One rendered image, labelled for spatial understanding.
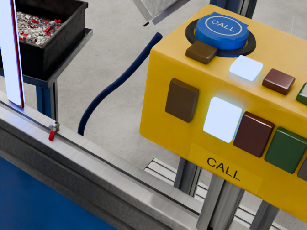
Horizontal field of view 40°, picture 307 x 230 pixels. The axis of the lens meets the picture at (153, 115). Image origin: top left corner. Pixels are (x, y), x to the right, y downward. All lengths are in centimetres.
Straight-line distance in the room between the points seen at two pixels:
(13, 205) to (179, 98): 49
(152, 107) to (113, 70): 179
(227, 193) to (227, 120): 12
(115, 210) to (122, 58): 174
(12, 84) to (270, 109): 36
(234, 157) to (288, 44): 10
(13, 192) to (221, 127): 47
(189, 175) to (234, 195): 74
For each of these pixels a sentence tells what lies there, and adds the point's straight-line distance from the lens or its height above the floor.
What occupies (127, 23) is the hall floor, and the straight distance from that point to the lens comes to 251.
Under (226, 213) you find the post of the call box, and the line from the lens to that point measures 43.
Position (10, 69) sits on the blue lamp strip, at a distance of 55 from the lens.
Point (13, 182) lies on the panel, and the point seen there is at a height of 71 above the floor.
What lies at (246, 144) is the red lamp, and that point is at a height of 103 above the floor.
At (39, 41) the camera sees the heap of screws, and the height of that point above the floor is 84.
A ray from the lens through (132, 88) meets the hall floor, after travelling 202.
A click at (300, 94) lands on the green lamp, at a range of 29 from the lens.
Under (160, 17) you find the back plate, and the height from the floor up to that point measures 85.
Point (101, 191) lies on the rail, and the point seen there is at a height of 83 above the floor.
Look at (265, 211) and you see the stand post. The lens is 113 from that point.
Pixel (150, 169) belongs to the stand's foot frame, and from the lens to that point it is 156.
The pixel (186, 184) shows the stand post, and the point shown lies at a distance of 117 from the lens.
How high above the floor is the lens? 124
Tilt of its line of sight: 41 degrees down
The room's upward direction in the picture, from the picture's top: 9 degrees clockwise
